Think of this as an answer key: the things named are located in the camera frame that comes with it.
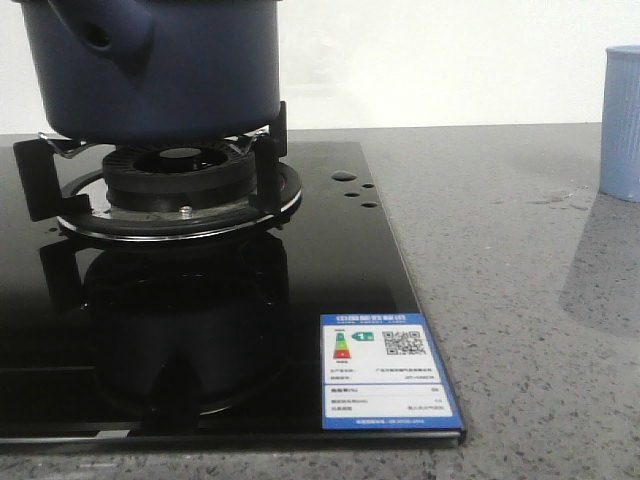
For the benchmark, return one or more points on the black pot support grate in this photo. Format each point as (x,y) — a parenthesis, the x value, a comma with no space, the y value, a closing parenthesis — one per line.
(82,208)

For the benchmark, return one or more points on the light blue plastic cup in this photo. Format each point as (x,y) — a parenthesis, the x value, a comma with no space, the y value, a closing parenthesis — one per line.
(619,165)

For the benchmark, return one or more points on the dark blue cooking pot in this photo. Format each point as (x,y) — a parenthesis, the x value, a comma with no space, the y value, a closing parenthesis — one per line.
(136,72)

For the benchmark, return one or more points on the black gas burner head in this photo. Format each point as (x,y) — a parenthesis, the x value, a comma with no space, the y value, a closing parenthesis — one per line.
(163,179)

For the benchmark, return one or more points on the black glass gas stove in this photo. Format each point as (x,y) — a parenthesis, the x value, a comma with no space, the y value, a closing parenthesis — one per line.
(213,343)

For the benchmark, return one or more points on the blue energy label sticker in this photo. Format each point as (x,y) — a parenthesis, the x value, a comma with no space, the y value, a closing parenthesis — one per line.
(382,371)

